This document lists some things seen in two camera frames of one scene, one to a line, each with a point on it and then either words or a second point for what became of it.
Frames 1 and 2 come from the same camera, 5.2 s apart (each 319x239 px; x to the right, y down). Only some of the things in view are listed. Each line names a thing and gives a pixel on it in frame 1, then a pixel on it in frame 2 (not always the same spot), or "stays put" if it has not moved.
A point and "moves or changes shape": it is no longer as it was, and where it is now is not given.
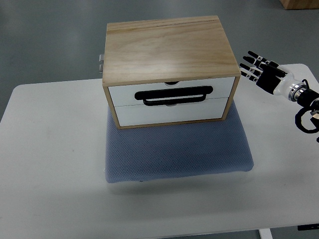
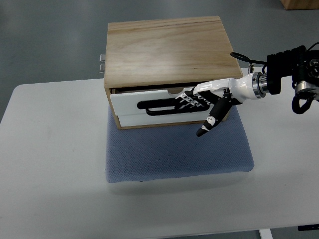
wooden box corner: x=299 y=4 stays put
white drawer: x=223 y=87 moves or changes shape
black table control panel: x=307 y=227 stays put
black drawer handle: x=188 y=91 -> x=170 y=103
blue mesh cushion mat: x=150 y=152 stays put
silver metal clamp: x=101 y=59 stays put
